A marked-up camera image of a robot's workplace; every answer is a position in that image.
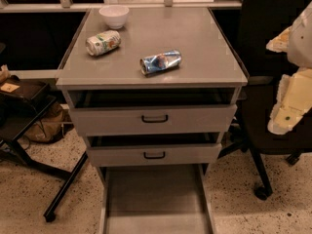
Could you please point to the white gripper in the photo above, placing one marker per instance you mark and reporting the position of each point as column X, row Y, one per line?
column 301, row 41

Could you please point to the blue silver redbull can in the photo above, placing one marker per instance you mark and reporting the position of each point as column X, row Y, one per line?
column 160, row 62

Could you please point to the grey top drawer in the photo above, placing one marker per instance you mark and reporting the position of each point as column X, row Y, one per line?
column 118, row 113

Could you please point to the grey middle drawer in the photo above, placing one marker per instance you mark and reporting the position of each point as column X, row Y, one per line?
column 120, row 151

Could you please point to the grey drawer cabinet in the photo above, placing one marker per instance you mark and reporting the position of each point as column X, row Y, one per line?
column 208, row 65

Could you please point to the grey open bottom drawer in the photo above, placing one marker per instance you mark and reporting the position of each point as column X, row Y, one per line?
column 168, row 199

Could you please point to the white green soda can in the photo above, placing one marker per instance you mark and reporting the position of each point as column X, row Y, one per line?
column 102, row 43

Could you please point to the black office chair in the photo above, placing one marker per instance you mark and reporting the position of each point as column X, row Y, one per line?
column 248, row 29

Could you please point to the white bowl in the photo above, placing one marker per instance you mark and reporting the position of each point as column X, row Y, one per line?
column 114, row 16

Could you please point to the brown bag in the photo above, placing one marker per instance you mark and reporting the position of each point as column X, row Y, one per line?
column 50, row 127

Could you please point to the black side table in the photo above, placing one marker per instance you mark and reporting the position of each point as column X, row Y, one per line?
column 16, row 123

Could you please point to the black top drawer handle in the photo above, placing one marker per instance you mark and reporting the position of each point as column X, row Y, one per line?
column 154, row 119

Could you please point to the black drawer handle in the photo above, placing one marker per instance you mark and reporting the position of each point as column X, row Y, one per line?
column 154, row 156
column 154, row 119

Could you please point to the black middle drawer handle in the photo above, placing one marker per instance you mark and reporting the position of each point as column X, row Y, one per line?
column 154, row 156

